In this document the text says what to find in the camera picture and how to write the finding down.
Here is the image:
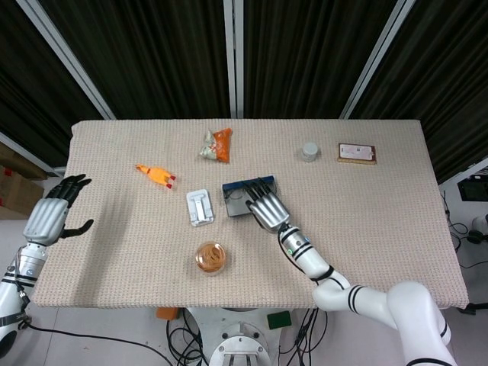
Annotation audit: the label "black pleated curtain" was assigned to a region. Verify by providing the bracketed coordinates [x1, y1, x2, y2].
[0, 0, 488, 184]

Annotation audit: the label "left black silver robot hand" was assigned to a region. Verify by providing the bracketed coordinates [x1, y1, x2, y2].
[23, 174, 95, 246]

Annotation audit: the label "orange white snack bag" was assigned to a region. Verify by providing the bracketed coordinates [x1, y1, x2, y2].
[197, 128, 233, 165]

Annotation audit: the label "yellow rubber chicken toy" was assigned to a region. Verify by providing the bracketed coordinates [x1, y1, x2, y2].
[136, 163, 178, 190]

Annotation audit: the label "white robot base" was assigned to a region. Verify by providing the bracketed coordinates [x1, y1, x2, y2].
[188, 307, 291, 366]

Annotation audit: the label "beige waffle tablecloth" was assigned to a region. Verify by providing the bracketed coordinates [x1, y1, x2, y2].
[29, 119, 470, 310]

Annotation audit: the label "clear jar of rubber bands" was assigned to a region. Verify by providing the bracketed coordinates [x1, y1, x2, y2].
[194, 242, 229, 275]

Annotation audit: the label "black floor cable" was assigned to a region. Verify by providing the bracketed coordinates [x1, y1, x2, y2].
[22, 322, 172, 366]

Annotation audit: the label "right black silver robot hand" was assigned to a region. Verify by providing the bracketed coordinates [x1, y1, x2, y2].
[240, 177, 291, 234]

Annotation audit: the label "white slanted frame post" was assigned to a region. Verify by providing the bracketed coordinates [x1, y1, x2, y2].
[17, 0, 115, 120]
[340, 0, 411, 120]

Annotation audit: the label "green block under table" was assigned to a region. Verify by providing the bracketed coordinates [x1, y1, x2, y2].
[266, 310, 293, 331]

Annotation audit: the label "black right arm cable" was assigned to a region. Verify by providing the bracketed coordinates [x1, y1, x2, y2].
[278, 224, 336, 284]

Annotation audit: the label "red yellow flat box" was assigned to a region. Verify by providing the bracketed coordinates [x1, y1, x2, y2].
[337, 143, 378, 165]

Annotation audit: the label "blue grey case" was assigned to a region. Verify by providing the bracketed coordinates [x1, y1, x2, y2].
[222, 175, 278, 219]

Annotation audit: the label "white upright frame post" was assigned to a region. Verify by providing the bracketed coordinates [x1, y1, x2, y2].
[223, 0, 245, 119]

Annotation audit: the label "black wire-frame eyeglasses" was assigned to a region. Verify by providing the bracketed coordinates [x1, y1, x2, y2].
[224, 185, 255, 205]

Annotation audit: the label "small white cream jar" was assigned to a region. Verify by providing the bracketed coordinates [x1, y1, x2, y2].
[299, 142, 320, 163]

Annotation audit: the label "orange block under table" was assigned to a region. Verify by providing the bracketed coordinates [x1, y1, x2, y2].
[156, 307, 180, 323]

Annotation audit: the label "white folding phone stand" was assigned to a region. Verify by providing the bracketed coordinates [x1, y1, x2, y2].
[185, 188, 217, 228]

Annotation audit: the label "black monitor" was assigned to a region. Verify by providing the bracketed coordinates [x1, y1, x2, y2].
[457, 177, 488, 201]

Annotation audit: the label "brown cardboard box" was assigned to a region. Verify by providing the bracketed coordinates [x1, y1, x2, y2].
[0, 143, 47, 220]

